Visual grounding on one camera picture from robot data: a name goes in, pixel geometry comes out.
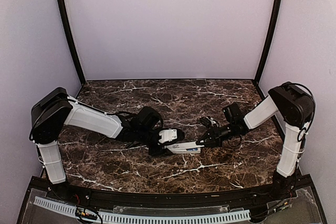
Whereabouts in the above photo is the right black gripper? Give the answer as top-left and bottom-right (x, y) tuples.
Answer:
(196, 122), (236, 147)

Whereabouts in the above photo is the blue battery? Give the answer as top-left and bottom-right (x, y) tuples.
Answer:
(186, 148), (201, 153)

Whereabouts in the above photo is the white remote control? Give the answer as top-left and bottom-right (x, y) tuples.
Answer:
(165, 141), (204, 154)

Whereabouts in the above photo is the white battery cover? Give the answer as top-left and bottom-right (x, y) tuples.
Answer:
(167, 141), (202, 151)

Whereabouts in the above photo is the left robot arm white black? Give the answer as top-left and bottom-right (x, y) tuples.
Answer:
(29, 87), (164, 201)

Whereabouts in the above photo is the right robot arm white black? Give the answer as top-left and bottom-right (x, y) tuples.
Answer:
(196, 82), (316, 178)

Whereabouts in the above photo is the black front rail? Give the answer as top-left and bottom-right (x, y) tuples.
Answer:
(65, 184), (276, 210)

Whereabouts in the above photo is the white slotted cable duct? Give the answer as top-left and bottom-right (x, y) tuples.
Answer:
(34, 196), (250, 223)

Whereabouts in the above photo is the right black frame post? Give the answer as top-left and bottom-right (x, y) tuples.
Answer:
(254, 0), (281, 86)

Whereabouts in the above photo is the black frame post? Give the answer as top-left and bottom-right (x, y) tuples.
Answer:
(254, 0), (281, 86)
(57, 0), (86, 86)

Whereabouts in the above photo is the left black frame post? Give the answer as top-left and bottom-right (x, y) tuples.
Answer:
(57, 0), (86, 86)

